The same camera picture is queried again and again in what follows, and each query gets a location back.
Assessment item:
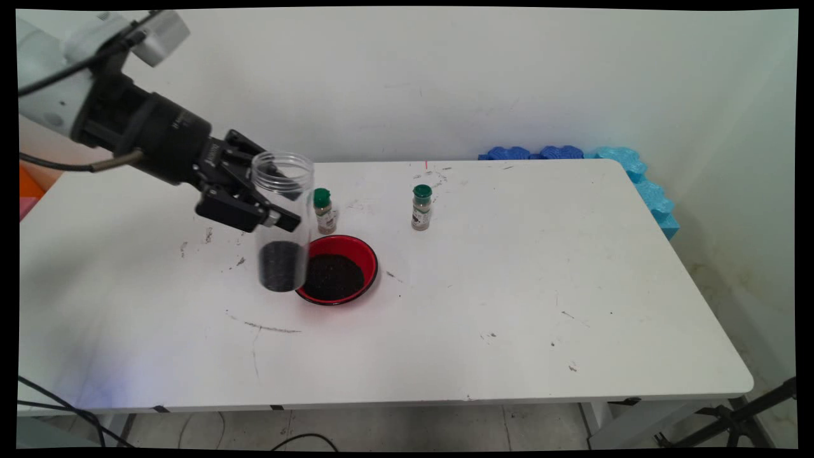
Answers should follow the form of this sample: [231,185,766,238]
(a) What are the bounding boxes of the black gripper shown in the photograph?
[129,92,303,233]

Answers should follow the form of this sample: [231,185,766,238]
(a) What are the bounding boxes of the tall clear plastic jar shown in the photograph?
[251,151,315,293]

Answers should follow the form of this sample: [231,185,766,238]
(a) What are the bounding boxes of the green-capped spice bottle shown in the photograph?
[312,188,338,235]
[411,184,433,231]

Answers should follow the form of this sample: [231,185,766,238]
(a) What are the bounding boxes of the red bowl with black rim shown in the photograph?
[294,234,379,307]

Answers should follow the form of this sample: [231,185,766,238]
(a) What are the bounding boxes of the orange block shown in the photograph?
[19,162,46,199]

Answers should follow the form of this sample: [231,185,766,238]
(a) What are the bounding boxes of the light blue foam strip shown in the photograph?
[585,146,680,241]

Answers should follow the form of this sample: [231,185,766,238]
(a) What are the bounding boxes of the white table leg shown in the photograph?
[580,399,700,449]

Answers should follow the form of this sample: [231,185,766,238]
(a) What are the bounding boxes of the black tripod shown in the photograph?
[655,377,797,449]

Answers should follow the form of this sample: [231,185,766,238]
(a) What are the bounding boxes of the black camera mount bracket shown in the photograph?
[71,67,156,153]

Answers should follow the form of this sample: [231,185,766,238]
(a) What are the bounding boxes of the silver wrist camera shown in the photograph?
[130,10,190,67]

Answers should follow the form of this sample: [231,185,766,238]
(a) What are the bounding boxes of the black cable with metal connector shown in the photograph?
[18,148,146,174]

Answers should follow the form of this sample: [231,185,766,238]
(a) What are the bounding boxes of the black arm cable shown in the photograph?
[18,11,160,97]

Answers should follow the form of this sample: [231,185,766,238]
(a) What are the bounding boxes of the thin grey floor cable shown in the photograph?
[178,412,227,449]

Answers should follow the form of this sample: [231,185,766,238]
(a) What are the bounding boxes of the black floor cable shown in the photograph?
[18,375,134,448]
[270,433,341,452]

